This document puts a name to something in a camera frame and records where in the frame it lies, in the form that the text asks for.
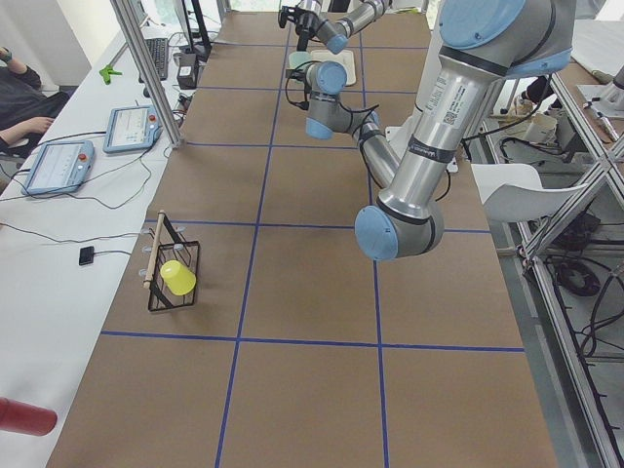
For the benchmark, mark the small black puck device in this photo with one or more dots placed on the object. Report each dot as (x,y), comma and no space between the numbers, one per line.
(86,255)

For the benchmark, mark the black wire cup rack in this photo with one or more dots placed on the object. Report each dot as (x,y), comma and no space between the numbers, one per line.
(168,243)

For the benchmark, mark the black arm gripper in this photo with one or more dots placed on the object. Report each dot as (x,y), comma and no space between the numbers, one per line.
(305,22)

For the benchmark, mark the teach pendant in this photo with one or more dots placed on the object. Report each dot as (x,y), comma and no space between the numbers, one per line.
(131,128)
(59,168)

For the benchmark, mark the teach pendant far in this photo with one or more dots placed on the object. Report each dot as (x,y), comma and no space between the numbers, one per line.
(131,128)

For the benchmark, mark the black monitor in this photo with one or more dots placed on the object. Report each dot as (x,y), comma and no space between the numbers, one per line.
(199,42)

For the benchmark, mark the yellow plastic cup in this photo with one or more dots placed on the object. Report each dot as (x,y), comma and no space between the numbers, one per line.
(179,279)

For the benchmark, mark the aluminium frame post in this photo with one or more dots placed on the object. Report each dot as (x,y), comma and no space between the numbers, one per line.
(129,25)

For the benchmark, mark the black keyboard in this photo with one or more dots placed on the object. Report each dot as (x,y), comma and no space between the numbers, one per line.
(158,49)

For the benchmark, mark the red bottle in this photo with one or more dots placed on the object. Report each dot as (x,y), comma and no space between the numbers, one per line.
(19,417)

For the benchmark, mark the green plastic clamp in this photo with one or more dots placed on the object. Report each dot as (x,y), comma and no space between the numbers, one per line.
(107,73)

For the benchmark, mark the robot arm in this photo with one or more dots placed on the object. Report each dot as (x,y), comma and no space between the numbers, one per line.
(334,35)
(482,42)

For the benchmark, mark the person in black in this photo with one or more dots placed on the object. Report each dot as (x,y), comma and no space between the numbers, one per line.
(26,112)

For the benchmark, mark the white plastic chair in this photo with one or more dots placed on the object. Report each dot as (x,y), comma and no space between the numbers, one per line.
(514,192)

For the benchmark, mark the teach pendant near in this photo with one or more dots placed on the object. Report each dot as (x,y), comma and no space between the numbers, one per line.
(59,168)

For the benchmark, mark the green plastic cup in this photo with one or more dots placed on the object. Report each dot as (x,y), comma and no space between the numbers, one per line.
(297,59)

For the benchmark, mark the black box device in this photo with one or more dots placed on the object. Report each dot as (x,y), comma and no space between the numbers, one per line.
(187,72)

